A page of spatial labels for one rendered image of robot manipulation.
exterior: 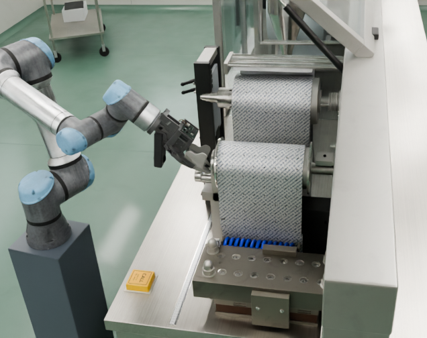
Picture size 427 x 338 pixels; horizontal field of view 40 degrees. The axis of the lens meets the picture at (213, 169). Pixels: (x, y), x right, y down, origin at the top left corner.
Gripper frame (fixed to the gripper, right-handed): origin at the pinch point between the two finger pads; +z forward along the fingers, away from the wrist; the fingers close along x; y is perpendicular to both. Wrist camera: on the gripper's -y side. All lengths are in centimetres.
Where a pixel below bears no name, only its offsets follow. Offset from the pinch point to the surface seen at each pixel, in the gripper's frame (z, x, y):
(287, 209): 23.8, -5.1, 9.2
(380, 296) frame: 8, -88, 59
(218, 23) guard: -20, 97, -3
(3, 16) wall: -204, 451, -304
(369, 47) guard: 4, -18, 61
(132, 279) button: 3.7, -16.1, -37.1
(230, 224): 15.7, -5.2, -6.9
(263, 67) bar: -3.6, 25.0, 24.9
